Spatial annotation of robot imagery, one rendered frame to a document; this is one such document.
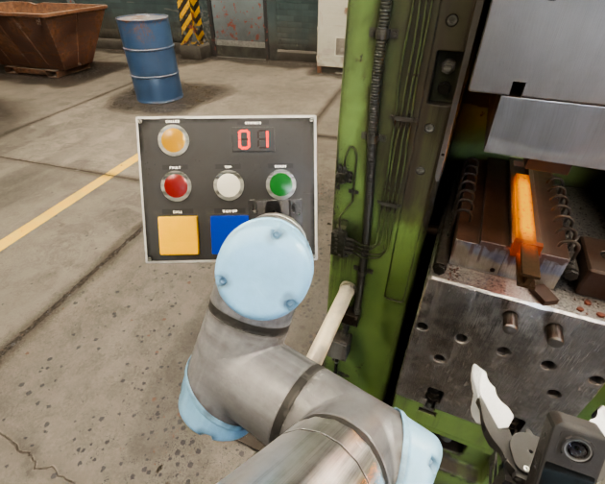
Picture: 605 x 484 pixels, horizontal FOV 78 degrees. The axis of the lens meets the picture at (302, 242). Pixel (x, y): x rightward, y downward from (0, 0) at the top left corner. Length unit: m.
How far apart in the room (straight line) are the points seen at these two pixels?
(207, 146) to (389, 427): 0.59
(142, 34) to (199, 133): 4.28
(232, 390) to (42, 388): 1.71
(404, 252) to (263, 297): 0.79
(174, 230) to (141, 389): 1.14
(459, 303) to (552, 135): 0.36
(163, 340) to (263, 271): 1.67
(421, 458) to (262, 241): 0.18
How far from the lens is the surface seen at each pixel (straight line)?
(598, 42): 0.70
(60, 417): 1.88
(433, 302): 0.86
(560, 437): 0.46
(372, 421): 0.28
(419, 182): 0.93
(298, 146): 0.73
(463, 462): 1.47
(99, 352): 2.00
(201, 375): 0.34
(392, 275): 1.10
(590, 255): 0.91
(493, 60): 0.69
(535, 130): 0.72
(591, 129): 0.73
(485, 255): 0.84
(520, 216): 0.90
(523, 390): 1.03
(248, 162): 0.73
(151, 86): 5.12
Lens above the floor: 1.44
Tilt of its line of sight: 38 degrees down
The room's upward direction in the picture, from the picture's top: straight up
